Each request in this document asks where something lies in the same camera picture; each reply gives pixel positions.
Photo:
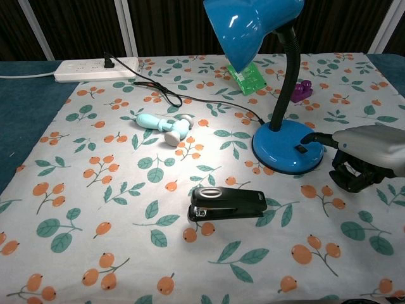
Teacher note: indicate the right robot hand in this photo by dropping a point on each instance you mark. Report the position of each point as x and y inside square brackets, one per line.
[373, 142]

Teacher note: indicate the blue desk lamp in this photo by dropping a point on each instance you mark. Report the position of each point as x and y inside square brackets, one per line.
[250, 28]

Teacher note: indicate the purple toy block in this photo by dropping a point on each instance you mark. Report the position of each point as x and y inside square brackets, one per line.
[302, 92]

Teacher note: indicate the black stapler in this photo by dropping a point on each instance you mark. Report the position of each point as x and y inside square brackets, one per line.
[221, 202]

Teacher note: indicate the light blue handheld massager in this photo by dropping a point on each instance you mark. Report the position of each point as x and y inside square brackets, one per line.
[164, 125]

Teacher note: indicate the floral print tablecloth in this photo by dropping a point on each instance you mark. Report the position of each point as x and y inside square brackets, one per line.
[126, 206]

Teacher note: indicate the black power plug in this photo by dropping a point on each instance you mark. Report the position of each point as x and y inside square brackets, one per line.
[108, 61]

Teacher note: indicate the white power strip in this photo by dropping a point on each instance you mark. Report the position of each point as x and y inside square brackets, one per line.
[95, 71]

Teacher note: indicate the teal blue cloth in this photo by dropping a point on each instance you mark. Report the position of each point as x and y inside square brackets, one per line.
[22, 111]

